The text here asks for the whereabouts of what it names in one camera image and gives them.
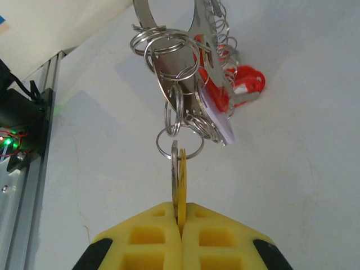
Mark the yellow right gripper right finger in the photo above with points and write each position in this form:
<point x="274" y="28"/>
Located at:
<point x="239" y="236"/>

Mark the silver metal key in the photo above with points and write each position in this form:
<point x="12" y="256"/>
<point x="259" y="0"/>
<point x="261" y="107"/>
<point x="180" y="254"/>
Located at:
<point x="174" y="180"/>

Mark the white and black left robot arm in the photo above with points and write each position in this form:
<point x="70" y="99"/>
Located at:
<point x="17" y="107"/>

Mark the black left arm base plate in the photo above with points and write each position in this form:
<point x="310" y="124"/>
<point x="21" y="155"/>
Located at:
<point x="46" y="112"/>

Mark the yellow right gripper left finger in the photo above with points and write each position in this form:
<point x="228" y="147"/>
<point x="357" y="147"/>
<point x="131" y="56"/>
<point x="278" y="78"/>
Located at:
<point x="118" y="236"/>

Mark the lilac plastic key tag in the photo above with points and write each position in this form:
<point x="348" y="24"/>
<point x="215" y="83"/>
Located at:
<point x="222" y="126"/>

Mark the red plastic key tag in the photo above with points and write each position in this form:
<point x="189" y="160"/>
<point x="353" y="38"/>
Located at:
<point x="216" y="97"/>
<point x="250" y="74"/>

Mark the long aluminium mounting rail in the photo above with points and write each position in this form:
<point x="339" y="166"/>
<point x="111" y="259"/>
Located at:
<point x="31" y="182"/>

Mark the small clear plastic bag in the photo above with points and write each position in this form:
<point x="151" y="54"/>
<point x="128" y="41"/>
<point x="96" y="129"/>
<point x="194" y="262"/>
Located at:
<point x="171" y="67"/>

